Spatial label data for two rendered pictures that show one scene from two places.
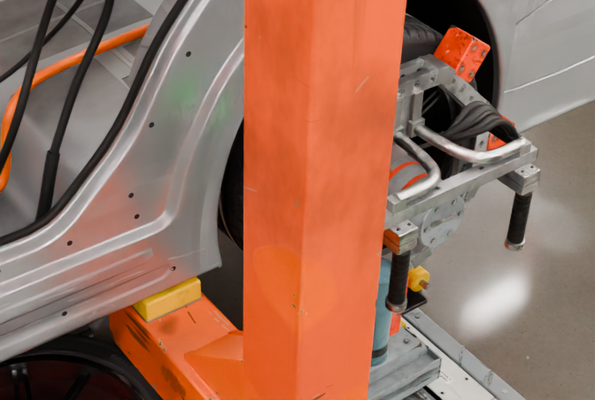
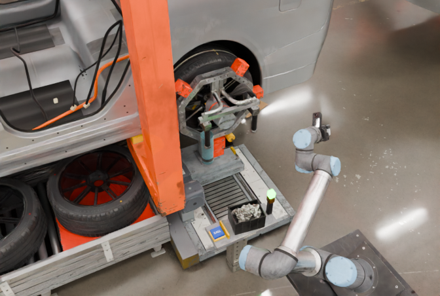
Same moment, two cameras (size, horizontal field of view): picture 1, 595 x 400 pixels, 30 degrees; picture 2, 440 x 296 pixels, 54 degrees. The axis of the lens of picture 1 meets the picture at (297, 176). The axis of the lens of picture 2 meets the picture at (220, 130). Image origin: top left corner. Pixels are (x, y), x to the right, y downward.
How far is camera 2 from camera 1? 0.85 m
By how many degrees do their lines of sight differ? 11
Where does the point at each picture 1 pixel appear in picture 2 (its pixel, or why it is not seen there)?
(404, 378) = (230, 169)
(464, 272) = (268, 135)
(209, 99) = not seen: hidden behind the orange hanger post
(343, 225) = (162, 124)
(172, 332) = (140, 148)
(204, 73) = not seen: hidden behind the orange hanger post
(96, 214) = (113, 111)
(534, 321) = (286, 154)
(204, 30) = not seen: hidden behind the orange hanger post
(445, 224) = (228, 122)
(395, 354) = (227, 161)
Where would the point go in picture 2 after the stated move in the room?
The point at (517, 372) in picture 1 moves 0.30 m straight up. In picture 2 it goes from (274, 171) to (277, 145)
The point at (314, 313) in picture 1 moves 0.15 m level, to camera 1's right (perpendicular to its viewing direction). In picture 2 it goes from (156, 148) to (184, 153)
